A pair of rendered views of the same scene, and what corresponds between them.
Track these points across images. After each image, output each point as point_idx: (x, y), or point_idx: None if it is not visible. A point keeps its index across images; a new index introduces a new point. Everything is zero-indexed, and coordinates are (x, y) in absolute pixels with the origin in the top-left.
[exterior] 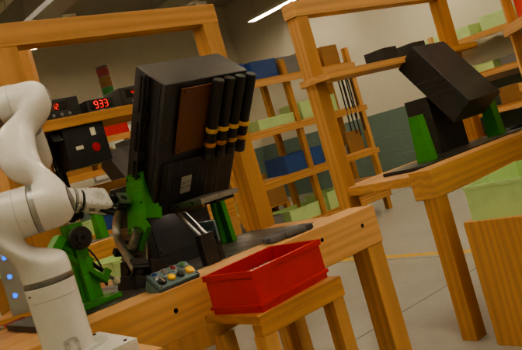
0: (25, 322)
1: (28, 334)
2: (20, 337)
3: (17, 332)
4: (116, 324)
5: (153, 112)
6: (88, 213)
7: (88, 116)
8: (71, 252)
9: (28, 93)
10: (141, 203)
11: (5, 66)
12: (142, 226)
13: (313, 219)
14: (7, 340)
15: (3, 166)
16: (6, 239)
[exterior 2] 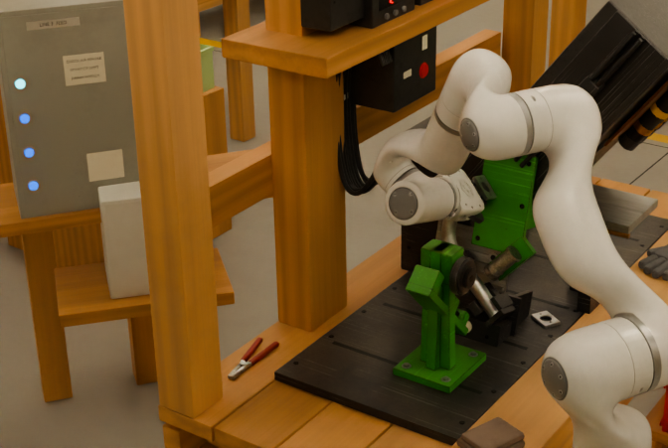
0: (322, 378)
1: (364, 419)
2: (356, 425)
3: (315, 396)
4: (554, 446)
5: (617, 87)
6: (452, 220)
7: (428, 19)
8: (440, 295)
9: (587, 121)
10: (524, 210)
11: None
12: (519, 247)
13: (630, 187)
14: (327, 422)
15: (576, 269)
16: (610, 413)
